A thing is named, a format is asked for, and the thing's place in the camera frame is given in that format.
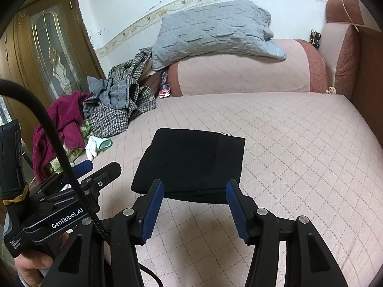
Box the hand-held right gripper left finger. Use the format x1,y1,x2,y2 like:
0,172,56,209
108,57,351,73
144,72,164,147
42,179,165,287

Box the pink rust headboard cushion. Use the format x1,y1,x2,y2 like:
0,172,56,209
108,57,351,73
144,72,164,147
320,22,361,100

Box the small black gold ornament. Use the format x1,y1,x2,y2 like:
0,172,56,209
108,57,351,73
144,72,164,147
310,29,321,50

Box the brown wooden headboard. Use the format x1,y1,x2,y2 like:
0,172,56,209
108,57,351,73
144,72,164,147
350,25,383,156

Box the pink quilted bed cover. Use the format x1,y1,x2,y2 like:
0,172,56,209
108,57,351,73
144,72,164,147
45,91,383,287

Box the houndstooth coat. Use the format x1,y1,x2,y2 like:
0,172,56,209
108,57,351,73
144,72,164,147
81,47,158,139

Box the grey garment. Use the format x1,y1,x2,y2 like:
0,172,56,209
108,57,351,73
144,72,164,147
87,76,141,111

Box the grey quilted pillow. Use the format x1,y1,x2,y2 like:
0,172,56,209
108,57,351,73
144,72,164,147
151,0,287,72

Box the pink bolster cushion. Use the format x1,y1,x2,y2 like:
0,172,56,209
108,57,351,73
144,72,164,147
166,39,329,98

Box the thick black cable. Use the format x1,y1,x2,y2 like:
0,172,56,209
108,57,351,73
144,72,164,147
0,79,163,287

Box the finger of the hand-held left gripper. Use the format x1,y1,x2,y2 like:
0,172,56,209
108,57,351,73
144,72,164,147
30,159,94,196
45,161,122,213

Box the green patterned cloth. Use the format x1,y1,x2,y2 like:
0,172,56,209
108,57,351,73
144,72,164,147
49,120,92,174

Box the magenta garment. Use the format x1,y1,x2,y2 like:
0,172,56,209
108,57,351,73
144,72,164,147
32,91,93,184

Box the beige cord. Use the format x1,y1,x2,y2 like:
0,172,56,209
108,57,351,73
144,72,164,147
343,0,360,32

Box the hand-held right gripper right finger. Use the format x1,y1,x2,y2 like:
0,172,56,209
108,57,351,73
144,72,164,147
225,179,349,287

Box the rust beige headboard cushion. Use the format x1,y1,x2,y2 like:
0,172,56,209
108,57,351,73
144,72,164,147
326,0,380,32

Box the white glove green cuff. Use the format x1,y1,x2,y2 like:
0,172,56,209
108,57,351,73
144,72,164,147
85,136,113,161

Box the colourful snack packet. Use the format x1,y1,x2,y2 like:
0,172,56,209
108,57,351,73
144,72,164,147
159,69,172,99

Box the wooden door with glass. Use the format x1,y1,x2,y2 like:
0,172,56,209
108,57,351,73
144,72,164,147
0,0,104,144

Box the black pants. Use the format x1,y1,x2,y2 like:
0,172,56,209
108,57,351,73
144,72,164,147
131,128,246,205

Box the person's left hand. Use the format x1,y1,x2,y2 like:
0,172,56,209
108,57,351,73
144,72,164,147
13,232,71,284

